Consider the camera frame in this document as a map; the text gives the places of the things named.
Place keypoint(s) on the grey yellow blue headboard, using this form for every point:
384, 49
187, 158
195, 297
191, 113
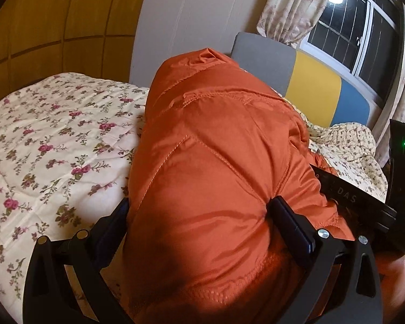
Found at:
317, 77

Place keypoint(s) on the orange puffer jacket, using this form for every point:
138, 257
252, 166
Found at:
206, 175

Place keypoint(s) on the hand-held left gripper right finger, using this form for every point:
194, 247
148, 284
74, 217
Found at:
295, 226

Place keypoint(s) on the rose-print floral quilt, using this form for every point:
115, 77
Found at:
54, 125

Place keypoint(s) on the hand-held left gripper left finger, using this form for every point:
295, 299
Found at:
111, 229

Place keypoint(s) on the yellow wooden wardrobe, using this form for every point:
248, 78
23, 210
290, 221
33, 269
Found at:
54, 23

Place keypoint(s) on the barred window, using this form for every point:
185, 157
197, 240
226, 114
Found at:
354, 27

